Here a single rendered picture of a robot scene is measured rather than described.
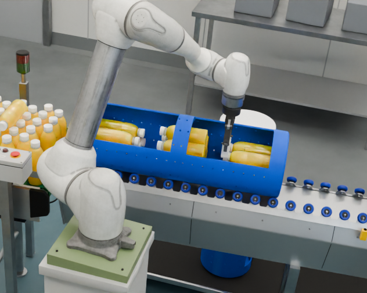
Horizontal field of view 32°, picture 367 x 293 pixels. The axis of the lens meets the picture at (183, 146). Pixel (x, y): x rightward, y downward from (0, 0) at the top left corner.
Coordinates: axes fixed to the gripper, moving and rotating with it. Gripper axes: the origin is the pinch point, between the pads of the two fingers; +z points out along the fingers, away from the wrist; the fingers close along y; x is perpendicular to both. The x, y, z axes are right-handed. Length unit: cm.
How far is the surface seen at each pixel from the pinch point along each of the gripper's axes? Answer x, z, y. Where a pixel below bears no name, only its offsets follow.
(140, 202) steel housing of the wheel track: 33.0, 28.9, -8.3
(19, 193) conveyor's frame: 84, 29, -18
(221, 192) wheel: -1.1, 18.4, -5.6
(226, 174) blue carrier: -2.3, 7.0, -9.4
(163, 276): 25, 101, 28
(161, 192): 24.3, 23.1, -6.6
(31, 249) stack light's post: 103, 109, 39
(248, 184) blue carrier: -11.8, 10.3, -8.8
